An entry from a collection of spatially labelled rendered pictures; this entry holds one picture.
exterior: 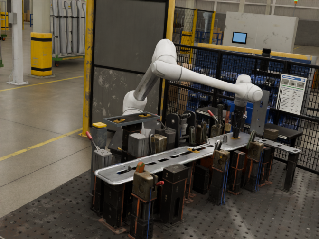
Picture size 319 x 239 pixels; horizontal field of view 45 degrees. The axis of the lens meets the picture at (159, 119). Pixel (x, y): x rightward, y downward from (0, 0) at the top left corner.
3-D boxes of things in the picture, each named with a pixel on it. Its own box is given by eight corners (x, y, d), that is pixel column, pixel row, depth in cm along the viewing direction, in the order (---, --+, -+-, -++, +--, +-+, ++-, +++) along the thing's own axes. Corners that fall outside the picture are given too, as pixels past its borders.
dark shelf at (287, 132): (288, 140, 279) (289, 136, 278) (194, 112, 339) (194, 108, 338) (301, 135, 294) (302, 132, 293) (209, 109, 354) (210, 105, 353)
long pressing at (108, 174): (117, 188, 183) (117, 185, 183) (90, 172, 198) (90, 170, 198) (264, 140, 279) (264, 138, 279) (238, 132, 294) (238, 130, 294)
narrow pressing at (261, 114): (262, 135, 286) (269, 91, 277) (249, 131, 294) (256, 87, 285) (262, 135, 287) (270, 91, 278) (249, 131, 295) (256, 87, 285)
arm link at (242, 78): (231, 95, 268) (238, 99, 256) (234, 73, 264) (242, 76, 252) (245, 95, 271) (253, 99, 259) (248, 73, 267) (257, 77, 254)
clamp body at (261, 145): (253, 194, 256) (261, 146, 247) (238, 188, 264) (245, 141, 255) (260, 191, 262) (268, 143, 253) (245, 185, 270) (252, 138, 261)
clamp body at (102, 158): (98, 217, 211) (101, 156, 202) (86, 209, 219) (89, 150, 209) (112, 212, 218) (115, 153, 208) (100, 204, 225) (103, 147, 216)
